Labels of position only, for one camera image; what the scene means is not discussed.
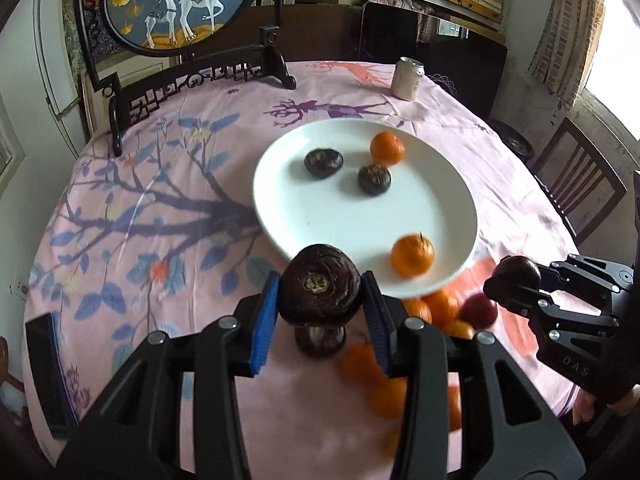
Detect bright window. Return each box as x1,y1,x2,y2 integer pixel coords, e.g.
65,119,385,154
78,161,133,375
582,0,640,111

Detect pile of tangerines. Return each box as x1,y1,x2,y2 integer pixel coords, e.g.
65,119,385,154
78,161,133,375
341,286,476,458

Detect dark brown water chestnut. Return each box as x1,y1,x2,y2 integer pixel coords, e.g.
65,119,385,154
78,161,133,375
304,148,344,179
294,322,347,358
278,243,365,326
492,255,542,306
358,163,392,196

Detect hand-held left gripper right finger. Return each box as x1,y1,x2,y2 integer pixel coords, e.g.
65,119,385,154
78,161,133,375
361,270,591,480

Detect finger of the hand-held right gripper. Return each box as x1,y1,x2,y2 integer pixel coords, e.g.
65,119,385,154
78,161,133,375
484,280,621,348
537,254,636,293

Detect small orange tangerine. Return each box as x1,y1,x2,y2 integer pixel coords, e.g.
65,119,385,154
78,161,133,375
390,232,436,278
370,131,406,167

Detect brick pattern curtain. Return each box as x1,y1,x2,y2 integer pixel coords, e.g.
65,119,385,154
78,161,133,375
529,0,608,106

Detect black flat device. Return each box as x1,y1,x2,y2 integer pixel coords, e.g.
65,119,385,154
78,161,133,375
25,312,68,438

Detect pink printed tablecloth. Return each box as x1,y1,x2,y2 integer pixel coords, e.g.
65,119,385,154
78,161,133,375
22,60,586,476

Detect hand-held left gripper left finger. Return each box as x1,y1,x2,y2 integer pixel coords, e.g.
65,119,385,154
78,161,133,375
55,270,281,480

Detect white plate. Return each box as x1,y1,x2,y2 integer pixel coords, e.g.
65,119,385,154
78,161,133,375
252,119,479,300

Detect beige drink can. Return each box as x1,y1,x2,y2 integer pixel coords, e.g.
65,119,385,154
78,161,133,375
391,57,425,101

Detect dark wooden chair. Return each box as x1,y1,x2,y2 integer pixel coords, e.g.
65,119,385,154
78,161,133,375
530,117,628,246

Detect black leaning board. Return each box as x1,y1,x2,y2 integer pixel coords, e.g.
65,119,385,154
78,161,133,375
360,2,508,121

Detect person's right hand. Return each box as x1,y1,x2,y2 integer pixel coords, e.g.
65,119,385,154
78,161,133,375
572,385,640,426

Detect red plum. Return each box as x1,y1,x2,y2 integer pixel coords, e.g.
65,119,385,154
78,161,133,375
459,292,499,331

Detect round deer painting table screen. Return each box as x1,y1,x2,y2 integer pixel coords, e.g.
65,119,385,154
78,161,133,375
71,0,297,158

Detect black round stool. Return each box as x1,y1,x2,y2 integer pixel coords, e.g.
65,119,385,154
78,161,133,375
492,120,536,161

